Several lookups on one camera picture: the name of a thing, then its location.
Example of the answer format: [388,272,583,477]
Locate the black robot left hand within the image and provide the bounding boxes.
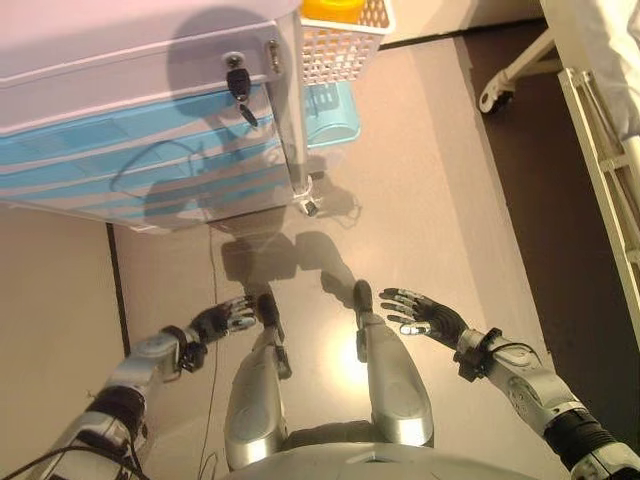
[188,294,257,346]

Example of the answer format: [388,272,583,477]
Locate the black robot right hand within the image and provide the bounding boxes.
[378,287,471,351]

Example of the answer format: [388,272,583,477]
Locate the blue white cart drawer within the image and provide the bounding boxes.
[0,144,287,204]
[0,122,282,187]
[0,82,277,169]

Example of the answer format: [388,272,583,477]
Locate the silver robot right leg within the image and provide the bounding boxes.
[352,279,435,449]

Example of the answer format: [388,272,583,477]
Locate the light blue waste bin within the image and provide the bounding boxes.
[302,82,362,151]

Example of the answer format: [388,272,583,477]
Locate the white hospital bed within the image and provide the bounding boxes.
[477,0,640,301]

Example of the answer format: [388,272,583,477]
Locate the white bed caster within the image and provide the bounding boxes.
[478,74,516,115]

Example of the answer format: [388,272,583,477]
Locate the white perforated basket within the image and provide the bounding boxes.
[298,0,396,86]

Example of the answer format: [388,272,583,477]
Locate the white medical cart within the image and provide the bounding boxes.
[0,0,321,236]

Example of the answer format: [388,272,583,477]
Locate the yellow sharps container red lid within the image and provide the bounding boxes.
[302,0,362,24]

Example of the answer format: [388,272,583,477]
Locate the thin floor cable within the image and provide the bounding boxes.
[202,234,219,480]

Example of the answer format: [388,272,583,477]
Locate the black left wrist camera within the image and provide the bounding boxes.
[177,342,209,374]

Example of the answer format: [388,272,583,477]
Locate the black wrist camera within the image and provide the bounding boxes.
[452,349,485,382]
[177,342,209,374]

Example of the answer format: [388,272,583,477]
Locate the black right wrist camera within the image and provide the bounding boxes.
[452,349,485,382]

